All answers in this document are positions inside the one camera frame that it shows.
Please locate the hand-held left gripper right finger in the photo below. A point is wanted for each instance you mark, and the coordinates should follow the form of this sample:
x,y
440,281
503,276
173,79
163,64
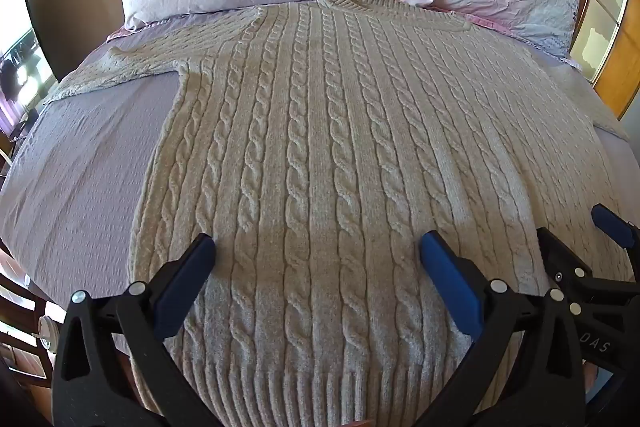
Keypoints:
x,y
450,287

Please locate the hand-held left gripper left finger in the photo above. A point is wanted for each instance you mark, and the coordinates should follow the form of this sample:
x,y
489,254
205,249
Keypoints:
x,y
186,284

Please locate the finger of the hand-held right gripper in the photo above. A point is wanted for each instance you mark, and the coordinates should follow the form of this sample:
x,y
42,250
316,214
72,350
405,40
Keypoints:
x,y
562,254
612,223

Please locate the white round object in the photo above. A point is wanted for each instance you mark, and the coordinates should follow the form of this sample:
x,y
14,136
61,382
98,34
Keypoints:
x,y
46,329

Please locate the wooden headboard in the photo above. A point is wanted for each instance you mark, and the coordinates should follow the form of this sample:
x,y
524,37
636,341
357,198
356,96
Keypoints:
x,y
615,72

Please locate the lavender bed sheet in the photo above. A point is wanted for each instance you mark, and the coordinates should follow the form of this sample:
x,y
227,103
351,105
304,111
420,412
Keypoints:
x,y
85,167

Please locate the wooden furniture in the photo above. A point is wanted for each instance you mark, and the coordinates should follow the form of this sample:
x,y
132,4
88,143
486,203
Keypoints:
x,y
22,347

